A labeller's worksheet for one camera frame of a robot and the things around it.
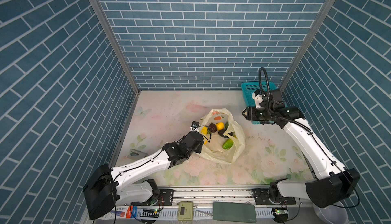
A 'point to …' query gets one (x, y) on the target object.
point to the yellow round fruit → (220, 126)
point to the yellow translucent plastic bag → (224, 138)
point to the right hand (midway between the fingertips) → (246, 110)
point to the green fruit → (227, 144)
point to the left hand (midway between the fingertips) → (200, 139)
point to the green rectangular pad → (233, 212)
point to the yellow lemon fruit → (204, 130)
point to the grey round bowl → (335, 214)
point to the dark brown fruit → (212, 128)
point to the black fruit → (221, 132)
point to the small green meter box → (185, 211)
